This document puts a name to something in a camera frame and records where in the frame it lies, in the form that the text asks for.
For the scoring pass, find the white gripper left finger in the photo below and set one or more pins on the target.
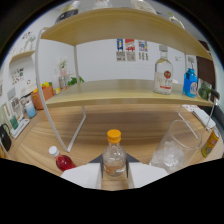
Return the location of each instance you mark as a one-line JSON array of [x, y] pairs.
[[83, 175]]

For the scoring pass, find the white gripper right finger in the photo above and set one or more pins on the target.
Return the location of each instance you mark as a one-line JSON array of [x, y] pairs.
[[146, 174]]

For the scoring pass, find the small red liquid bottle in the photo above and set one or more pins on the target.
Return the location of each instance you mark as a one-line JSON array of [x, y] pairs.
[[65, 162]]

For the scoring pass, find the clear bottle with orange cap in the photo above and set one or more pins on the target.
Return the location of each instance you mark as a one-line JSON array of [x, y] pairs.
[[114, 160]]

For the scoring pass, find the yellow drink can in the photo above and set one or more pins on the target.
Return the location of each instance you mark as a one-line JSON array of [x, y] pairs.
[[210, 143]]

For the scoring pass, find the blue and white cup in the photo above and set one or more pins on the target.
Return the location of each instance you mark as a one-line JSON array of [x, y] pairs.
[[30, 110]]

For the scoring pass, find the green cup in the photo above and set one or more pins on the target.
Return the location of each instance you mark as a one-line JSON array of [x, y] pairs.
[[14, 122]]

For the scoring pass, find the clear glass with ice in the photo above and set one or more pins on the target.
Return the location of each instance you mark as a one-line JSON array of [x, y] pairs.
[[170, 156]]

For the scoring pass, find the white tray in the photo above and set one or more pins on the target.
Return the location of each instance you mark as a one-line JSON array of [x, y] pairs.
[[20, 128]]

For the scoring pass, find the white notebook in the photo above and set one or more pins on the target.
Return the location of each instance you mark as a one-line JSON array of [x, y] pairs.
[[204, 118]]

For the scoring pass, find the black kettle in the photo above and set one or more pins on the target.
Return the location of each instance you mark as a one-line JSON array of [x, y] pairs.
[[5, 138]]

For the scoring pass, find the white-framed wooden shelf rack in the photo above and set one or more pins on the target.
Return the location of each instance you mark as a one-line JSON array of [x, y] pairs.
[[116, 91]]

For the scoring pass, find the orange storage basket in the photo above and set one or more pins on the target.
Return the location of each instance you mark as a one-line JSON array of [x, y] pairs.
[[41, 96]]

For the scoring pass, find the green potted plant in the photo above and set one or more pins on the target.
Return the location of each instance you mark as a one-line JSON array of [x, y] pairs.
[[76, 81]]

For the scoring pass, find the clear bottle with red label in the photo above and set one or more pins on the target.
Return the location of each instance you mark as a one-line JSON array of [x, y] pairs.
[[163, 78]]

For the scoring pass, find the flower vase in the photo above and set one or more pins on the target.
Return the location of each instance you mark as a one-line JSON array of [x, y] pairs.
[[63, 76]]

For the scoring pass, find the blue liquid bottle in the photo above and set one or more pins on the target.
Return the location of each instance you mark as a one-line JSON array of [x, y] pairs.
[[190, 83]]

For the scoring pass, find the dark cork-ended muddler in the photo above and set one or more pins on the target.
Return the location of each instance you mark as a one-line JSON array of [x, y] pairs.
[[215, 94]]

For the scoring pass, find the dark brown door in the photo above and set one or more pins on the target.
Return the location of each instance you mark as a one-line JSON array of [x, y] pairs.
[[206, 66]]

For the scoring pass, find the black snack bag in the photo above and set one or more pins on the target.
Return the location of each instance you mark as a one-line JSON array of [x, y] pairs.
[[68, 11]]

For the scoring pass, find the multicolour wall poster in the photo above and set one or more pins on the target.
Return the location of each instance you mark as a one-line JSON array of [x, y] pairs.
[[143, 50]]

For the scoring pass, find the red wall poster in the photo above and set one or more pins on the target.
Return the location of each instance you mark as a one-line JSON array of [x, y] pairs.
[[130, 49]]

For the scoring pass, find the wooden wall shelf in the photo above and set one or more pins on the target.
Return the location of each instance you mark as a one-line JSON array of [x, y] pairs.
[[21, 56]]

